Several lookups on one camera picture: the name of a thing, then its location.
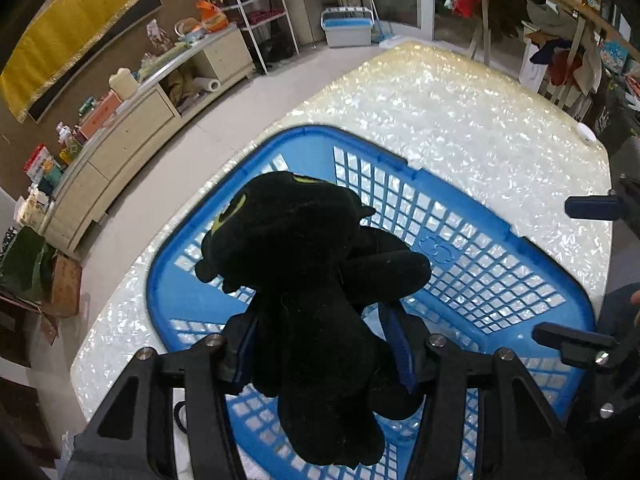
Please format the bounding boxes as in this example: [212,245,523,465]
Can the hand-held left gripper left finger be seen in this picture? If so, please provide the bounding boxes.
[75,311,261,480]

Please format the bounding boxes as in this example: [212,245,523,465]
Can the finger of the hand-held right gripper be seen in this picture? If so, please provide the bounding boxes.
[532,322,640,372]
[565,174,640,239]

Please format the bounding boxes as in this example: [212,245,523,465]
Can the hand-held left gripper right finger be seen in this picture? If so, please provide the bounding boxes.
[381,305,588,480]

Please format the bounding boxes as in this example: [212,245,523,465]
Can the black dragon plush toy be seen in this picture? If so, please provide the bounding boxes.
[194,171,432,471]

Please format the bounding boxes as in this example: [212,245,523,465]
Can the blue plastic basket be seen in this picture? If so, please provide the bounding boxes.
[147,125,596,480]

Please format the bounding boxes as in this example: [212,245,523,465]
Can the cardboard box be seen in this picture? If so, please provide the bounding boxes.
[47,255,83,318]

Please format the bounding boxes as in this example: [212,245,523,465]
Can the wooden clothes rack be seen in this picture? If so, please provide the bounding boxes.
[467,0,640,111]

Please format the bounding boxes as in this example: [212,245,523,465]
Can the dark green bag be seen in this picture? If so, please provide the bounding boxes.
[0,227,56,301]

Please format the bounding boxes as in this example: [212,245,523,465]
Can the beige low cabinet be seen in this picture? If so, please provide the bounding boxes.
[37,25,256,256]

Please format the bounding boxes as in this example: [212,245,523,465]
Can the cream package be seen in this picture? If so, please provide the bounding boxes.
[20,195,51,231]

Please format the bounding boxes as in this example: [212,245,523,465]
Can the beige cloth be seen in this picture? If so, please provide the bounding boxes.
[165,67,198,103]

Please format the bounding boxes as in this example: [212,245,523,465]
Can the orange flat box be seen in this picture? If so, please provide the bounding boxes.
[80,91,123,138]

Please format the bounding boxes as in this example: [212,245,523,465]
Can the red and white box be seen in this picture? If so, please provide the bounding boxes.
[25,144,66,181]

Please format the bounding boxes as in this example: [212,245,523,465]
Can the cream jar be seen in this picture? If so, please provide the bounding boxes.
[109,67,138,101]

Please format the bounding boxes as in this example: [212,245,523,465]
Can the mop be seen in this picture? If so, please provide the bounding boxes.
[356,0,406,50]

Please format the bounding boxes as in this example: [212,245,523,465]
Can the blue and white storage box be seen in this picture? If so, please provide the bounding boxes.
[320,4,375,48]

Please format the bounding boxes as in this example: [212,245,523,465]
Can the green tray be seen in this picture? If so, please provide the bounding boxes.
[140,40,193,81]

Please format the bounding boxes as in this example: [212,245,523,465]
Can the white metal shelf rack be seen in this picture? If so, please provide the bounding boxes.
[200,0,301,76]

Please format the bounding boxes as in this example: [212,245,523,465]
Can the patterned gift bag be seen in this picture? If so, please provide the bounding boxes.
[146,19,173,53]

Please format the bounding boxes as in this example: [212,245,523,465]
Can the round woven tray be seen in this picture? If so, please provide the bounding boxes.
[175,17,206,41]

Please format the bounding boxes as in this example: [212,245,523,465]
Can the orange bag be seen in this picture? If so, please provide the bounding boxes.
[196,0,228,33]

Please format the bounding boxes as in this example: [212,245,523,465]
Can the yellow wall cloth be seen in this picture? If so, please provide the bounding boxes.
[0,0,166,123]

